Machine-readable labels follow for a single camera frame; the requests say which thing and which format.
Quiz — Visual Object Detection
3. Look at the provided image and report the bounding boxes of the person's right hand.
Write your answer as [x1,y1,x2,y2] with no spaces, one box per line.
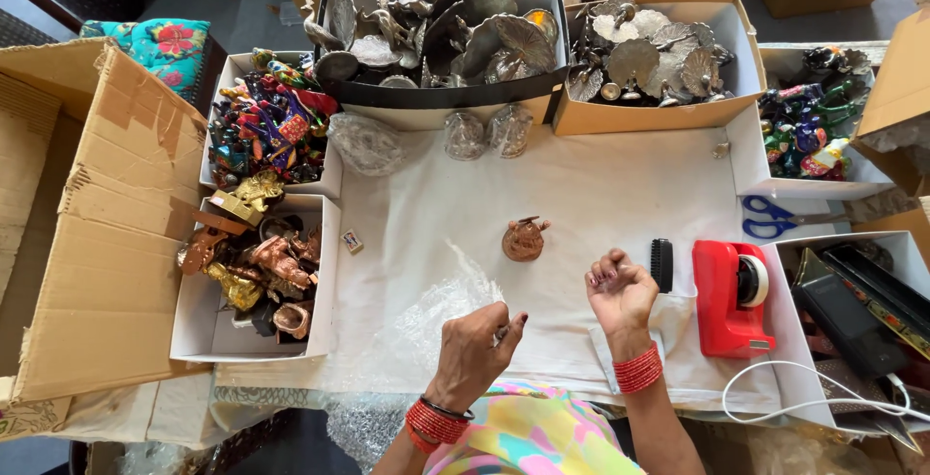
[585,248,661,364]

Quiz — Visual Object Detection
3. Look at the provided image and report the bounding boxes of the person's left hand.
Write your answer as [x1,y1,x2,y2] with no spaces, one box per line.
[425,302,529,413]

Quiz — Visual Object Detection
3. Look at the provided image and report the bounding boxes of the clear bubble wrap sheet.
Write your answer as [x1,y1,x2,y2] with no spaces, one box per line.
[374,241,510,392]

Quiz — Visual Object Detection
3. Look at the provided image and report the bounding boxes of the black brush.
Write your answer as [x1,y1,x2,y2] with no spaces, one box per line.
[650,238,674,294]

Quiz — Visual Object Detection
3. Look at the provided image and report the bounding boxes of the copper figurine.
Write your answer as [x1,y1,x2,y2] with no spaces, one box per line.
[501,215,552,263]

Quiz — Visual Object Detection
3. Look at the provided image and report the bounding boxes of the white cloth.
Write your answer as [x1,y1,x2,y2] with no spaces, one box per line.
[217,121,784,398]

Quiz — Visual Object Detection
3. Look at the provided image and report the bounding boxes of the red bangles on right wrist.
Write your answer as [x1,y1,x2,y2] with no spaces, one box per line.
[612,341,664,395]

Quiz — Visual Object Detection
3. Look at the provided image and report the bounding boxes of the red bangles on wrist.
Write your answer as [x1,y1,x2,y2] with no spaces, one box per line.
[404,395,475,456]
[612,341,664,395]

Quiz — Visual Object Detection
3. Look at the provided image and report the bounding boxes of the red tape dispenser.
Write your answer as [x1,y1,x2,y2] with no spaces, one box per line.
[692,240,777,360]

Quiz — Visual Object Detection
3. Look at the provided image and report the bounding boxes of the white tape roll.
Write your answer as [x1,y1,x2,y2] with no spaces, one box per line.
[737,254,770,309]

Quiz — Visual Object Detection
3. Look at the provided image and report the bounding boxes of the tan cardboard box of peacocks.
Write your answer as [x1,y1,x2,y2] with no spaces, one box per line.
[551,0,768,137]

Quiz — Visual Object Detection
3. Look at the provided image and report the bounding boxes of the small bubble wrapped figurine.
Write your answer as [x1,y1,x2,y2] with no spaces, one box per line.
[487,102,534,160]
[443,110,487,162]

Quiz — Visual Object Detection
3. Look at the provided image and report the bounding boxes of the person's colourful garment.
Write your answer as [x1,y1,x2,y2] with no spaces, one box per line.
[423,381,646,475]

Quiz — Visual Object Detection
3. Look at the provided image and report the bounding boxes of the white box of painted elephants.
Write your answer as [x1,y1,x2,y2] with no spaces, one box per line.
[726,44,896,200]

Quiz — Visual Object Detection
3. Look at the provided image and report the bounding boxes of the white box of black trays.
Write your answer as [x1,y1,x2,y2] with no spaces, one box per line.
[759,231,930,438]

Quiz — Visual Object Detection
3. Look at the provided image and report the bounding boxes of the pile of silver metal peacocks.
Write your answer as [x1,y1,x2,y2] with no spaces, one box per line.
[567,0,736,108]

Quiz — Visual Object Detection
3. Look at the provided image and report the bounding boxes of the red bangles on left wrist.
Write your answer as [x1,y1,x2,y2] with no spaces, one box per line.
[404,395,475,456]

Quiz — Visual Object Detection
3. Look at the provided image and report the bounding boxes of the black box of metal peacocks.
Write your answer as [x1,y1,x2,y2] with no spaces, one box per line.
[313,0,572,111]

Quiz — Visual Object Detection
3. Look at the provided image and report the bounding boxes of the pile of painted elephant figurines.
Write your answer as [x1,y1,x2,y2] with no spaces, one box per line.
[758,46,873,180]

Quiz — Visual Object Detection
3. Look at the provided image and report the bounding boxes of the large bubble wrapped figurine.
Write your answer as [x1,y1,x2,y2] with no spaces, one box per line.
[326,111,405,177]

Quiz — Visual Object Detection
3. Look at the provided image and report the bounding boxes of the painted black tray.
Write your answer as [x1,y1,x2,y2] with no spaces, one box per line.
[821,243,930,361]

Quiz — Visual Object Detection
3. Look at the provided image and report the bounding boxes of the pile of dark metal peacocks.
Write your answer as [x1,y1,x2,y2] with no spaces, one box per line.
[301,0,562,91]

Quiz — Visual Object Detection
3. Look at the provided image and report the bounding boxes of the white box of colourful figurines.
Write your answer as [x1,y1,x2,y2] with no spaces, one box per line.
[199,50,344,200]

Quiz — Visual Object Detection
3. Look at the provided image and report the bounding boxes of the cardboard box with flap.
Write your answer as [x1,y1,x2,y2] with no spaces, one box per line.
[849,9,930,197]

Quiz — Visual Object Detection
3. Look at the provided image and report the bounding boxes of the pile of copper brass figurines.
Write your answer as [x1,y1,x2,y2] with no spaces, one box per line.
[176,170,324,345]

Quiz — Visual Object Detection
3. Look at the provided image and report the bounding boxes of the pile of colourful painted figurines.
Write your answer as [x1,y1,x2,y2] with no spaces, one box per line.
[208,48,340,188]

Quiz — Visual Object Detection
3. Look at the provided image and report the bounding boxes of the white box of copper figurines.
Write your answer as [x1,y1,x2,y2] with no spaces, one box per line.
[169,192,343,365]

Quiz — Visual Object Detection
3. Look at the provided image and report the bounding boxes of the large open cardboard box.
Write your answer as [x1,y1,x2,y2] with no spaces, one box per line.
[0,37,213,405]

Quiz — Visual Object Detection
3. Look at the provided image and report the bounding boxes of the floral cushion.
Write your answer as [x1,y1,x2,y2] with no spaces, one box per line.
[78,18,212,104]

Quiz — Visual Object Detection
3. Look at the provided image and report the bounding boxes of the blue handled scissors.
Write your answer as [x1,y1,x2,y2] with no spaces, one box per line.
[741,195,848,241]

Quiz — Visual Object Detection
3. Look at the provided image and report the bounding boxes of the white cable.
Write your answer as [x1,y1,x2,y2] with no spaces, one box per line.
[721,359,930,425]

